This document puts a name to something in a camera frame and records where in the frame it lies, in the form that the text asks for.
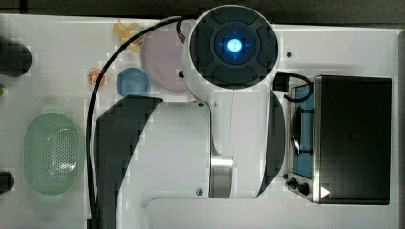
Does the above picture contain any black cup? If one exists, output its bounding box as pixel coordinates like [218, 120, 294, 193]
[0, 37, 32, 77]
[0, 171, 14, 194]

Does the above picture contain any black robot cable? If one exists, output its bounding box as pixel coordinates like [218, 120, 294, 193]
[85, 14, 200, 229]

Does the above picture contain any grey round plate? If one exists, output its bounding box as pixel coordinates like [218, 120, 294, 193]
[141, 23, 187, 93]

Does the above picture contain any black cup lower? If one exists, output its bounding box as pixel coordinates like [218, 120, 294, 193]
[0, 171, 14, 194]

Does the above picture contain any orange slice toy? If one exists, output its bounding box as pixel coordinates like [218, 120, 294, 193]
[88, 70, 107, 85]

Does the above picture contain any peeled banana toy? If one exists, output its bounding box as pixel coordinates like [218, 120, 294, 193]
[113, 19, 145, 53]

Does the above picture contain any black toaster oven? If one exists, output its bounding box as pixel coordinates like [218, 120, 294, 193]
[284, 75, 392, 205]

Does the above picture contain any green plastic strainer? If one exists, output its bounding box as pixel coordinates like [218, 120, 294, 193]
[23, 107, 84, 202]

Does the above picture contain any blue bowl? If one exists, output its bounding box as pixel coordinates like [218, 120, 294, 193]
[116, 68, 151, 97]

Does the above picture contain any black cup upper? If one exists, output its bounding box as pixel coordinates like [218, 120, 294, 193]
[0, 37, 32, 77]

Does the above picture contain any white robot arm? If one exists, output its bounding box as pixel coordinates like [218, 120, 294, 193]
[88, 5, 286, 229]

